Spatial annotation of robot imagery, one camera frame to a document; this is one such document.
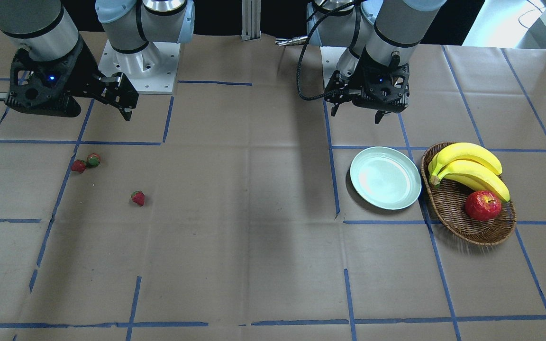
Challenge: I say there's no yellow banana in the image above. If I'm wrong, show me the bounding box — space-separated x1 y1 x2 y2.
428 142 503 175
429 159 510 202

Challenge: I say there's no upper yellow banana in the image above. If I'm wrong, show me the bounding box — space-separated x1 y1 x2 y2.
428 142 503 175

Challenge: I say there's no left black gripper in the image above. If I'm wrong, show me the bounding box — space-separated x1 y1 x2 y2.
324 51 410 125

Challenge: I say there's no lower yellow banana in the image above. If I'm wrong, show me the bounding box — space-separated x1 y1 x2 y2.
429 159 510 202

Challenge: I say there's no red apple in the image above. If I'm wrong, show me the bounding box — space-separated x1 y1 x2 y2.
464 190 502 222

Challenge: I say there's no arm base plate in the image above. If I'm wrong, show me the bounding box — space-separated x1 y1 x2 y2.
98 41 182 95
320 46 355 91

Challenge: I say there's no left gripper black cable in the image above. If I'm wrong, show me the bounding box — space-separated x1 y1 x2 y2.
297 0 364 101

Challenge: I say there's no aluminium frame post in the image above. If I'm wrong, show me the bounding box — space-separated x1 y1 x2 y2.
241 0 262 41

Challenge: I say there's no strawberry with green top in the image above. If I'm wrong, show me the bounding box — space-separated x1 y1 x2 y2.
85 153 100 168

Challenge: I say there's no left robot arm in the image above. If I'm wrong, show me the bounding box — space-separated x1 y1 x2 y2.
306 0 446 123

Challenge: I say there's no lone red strawberry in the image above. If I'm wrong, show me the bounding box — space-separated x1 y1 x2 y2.
130 190 146 206

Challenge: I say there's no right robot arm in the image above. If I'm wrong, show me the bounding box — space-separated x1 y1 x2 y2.
0 0 195 121

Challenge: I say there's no brown wicker basket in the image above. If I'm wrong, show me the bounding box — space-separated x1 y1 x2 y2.
420 142 518 246

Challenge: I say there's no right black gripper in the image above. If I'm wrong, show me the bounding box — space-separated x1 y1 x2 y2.
5 37 139 121

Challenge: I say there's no light green plate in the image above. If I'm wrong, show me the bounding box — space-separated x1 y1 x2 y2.
349 146 422 211

